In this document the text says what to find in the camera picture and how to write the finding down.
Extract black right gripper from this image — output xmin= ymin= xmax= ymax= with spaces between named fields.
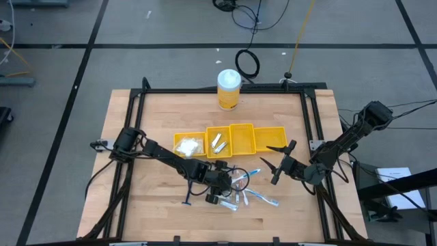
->
xmin=259 ymin=139 xmax=307 ymax=186

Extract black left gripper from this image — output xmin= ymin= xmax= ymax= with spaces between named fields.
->
xmin=197 ymin=159 xmax=234 ymax=206

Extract dark blue disposable razor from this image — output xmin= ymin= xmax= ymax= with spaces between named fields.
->
xmin=181 ymin=180 xmax=194 ymax=207

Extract plain white cotton bag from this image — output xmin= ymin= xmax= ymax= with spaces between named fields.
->
xmin=180 ymin=139 xmax=199 ymax=155

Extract yellow slotted plastic basket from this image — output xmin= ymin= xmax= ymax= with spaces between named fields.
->
xmin=229 ymin=123 xmax=257 ymax=156
xmin=206 ymin=126 xmax=233 ymax=159
xmin=254 ymin=126 xmax=288 ymax=153
xmin=173 ymin=131 xmax=208 ymax=159

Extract yellow white wipes canister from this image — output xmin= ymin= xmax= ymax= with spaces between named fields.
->
xmin=217 ymin=68 xmax=242 ymax=111

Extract row of yellow baskets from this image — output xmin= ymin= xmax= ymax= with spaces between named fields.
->
xmin=77 ymin=77 xmax=368 ymax=244

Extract white box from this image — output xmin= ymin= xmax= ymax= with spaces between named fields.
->
xmin=375 ymin=166 xmax=427 ymax=210

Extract black desk bar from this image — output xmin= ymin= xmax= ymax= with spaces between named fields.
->
xmin=356 ymin=169 xmax=437 ymax=202

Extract black floor object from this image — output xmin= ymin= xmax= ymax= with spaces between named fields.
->
xmin=0 ymin=107 xmax=14 ymax=133

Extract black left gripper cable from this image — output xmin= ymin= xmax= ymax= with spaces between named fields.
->
xmin=223 ymin=166 xmax=251 ymax=197

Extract coiled black floor cable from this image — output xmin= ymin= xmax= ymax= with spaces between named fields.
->
xmin=234 ymin=49 xmax=260 ymax=85

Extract yellow hanging cable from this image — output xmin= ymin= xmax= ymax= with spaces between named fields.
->
xmin=289 ymin=0 xmax=317 ymax=74

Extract thin black cable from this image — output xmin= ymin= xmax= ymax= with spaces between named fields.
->
xmin=384 ymin=126 xmax=437 ymax=131
xmin=337 ymin=98 xmax=437 ymax=113

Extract black tangled floor cable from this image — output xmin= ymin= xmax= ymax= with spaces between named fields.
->
xmin=212 ymin=0 xmax=291 ymax=51

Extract yellow floor cable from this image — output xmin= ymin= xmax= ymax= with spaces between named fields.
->
xmin=0 ymin=36 xmax=31 ymax=78

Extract white floor cable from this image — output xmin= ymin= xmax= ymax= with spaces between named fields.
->
xmin=0 ymin=0 xmax=16 ymax=66

